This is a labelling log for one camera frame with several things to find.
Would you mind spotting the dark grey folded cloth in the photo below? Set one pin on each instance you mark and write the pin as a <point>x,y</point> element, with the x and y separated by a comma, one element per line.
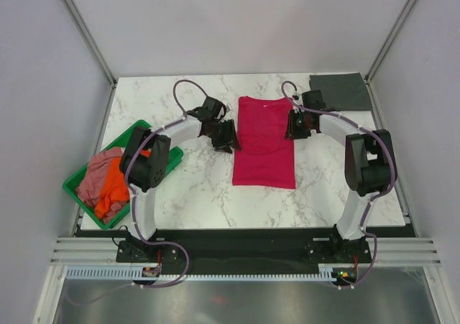
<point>342,92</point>

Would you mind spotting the orange t-shirt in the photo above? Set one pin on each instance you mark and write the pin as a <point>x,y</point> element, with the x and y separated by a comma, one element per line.
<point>114,194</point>

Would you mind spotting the dusty pink t-shirt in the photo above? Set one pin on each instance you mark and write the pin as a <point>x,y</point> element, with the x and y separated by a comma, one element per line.
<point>89,189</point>

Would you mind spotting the left aluminium frame post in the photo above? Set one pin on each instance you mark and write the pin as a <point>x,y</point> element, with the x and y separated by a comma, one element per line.
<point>89,40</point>

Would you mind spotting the right aluminium frame post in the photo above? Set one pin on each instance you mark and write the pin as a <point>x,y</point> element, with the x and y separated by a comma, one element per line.
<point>390,39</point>

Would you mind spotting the magenta t-shirt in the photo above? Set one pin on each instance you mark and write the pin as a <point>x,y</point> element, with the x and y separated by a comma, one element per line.
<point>266,157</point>

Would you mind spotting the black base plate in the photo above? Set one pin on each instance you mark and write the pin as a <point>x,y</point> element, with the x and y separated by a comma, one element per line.
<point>240,250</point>

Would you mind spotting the aluminium frame post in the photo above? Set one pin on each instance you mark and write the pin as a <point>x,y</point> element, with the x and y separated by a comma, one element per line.
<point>89,40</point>
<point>390,39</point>

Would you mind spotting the aluminium rail profile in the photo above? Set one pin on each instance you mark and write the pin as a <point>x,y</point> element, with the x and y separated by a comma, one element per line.
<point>71,251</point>

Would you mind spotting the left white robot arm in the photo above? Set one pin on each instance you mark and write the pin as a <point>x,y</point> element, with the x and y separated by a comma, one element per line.
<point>145,158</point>

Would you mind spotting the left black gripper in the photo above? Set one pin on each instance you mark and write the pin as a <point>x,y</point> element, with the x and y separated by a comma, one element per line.
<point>229,139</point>

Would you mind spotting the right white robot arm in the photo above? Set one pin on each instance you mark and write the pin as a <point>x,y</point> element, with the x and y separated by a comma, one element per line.
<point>369,162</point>

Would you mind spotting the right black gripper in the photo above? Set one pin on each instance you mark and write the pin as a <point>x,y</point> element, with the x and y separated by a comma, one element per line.
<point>292,131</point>

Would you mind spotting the white slotted cable duct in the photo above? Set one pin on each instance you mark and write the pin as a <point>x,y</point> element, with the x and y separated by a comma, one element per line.
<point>144,274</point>

